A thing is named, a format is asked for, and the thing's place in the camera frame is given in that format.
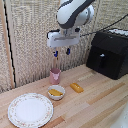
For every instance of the pink mug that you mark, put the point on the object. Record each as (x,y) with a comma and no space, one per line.
(55,76)

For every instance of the yellow food block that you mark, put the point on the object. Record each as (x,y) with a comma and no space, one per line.
(76,87)

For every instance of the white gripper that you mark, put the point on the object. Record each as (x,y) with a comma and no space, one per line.
(63,39)

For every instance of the white floral rimmed plate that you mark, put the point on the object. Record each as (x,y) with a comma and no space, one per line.
(30,110)

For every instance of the small white bowl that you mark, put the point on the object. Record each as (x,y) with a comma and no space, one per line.
(56,92)

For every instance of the black box appliance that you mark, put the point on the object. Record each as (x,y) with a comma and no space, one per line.
(108,54)

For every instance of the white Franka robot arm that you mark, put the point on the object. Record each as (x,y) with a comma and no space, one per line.
(74,13)

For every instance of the yellow food in bowl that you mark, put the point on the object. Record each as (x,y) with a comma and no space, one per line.
(55,92)

